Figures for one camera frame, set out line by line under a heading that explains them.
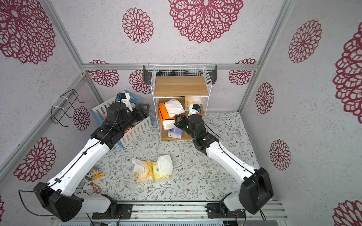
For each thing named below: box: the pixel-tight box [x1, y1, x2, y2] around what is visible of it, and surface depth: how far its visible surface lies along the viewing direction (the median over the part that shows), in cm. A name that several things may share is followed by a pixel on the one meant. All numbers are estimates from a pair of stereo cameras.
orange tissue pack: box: [157, 98, 186, 131], surface depth 77 cm
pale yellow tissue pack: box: [184, 96, 203, 112], surface depth 87 cm
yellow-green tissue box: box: [151, 154, 173, 182], surface depth 85 cm
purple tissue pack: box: [167, 127, 184, 139], surface depth 102 cm
